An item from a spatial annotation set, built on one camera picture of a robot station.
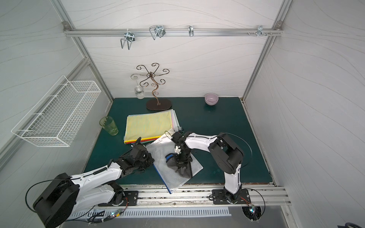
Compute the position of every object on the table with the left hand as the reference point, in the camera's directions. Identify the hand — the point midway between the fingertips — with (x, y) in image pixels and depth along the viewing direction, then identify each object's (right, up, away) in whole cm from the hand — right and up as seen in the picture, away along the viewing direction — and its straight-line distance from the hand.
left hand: (155, 160), depth 86 cm
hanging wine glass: (-13, +44, +10) cm, 47 cm away
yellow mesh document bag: (-10, +19, +19) cm, 29 cm away
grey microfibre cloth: (+18, -5, -6) cm, 20 cm away
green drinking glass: (-33, +22, +7) cm, 40 cm away
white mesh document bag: (+2, +7, +6) cm, 9 cm away
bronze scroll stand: (-7, +36, +28) cm, 46 cm away
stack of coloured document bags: (+12, +20, +18) cm, 29 cm away
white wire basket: (-45, +27, -17) cm, 55 cm away
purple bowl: (+40, +41, +33) cm, 66 cm away
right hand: (+15, -4, -1) cm, 15 cm away
